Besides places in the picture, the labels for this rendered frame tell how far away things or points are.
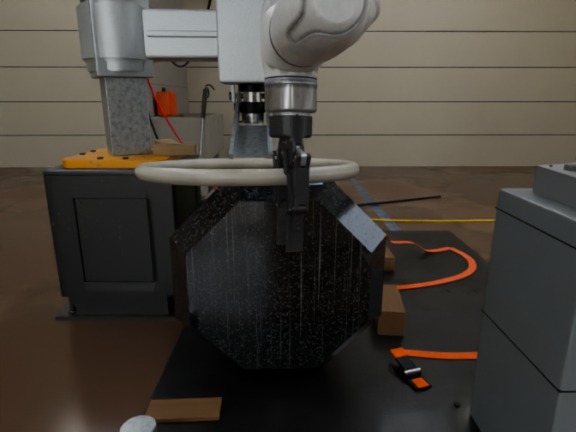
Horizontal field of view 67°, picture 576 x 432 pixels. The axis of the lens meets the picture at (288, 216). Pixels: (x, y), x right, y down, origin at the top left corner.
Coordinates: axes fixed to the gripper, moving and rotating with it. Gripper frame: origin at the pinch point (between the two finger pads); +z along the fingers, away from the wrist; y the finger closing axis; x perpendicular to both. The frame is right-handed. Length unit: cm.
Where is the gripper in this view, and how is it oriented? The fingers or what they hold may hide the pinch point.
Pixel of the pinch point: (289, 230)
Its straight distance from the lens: 78.1
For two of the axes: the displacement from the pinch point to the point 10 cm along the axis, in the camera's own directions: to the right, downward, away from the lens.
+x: -9.4, 0.5, -3.3
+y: -3.3, -1.7, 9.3
